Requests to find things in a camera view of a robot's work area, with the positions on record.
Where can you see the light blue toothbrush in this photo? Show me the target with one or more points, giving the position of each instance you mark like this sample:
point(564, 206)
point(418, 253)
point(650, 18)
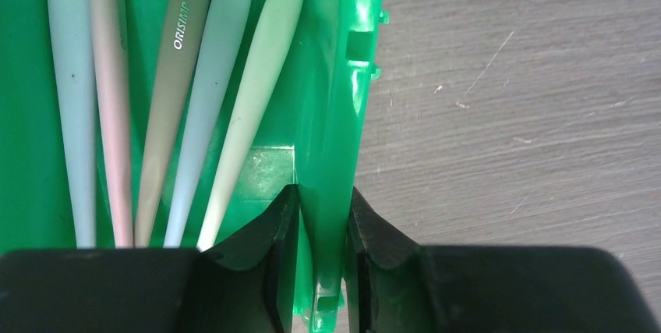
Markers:
point(72, 50)

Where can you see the pale blue toothbrush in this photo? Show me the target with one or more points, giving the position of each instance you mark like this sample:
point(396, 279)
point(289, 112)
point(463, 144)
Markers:
point(222, 36)

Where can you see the pink toothbrush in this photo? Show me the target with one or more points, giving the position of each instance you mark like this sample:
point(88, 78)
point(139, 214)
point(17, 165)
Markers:
point(108, 21)

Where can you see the green compartment bin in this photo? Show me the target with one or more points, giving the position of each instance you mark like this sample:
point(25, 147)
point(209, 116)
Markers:
point(310, 135)

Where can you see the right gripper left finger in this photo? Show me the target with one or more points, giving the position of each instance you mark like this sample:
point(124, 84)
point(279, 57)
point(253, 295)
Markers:
point(246, 283)

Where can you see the beige toothbrush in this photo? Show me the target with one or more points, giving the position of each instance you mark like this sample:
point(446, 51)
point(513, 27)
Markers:
point(180, 44)

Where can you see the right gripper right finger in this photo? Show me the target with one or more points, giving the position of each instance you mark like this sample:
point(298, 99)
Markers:
point(385, 285)

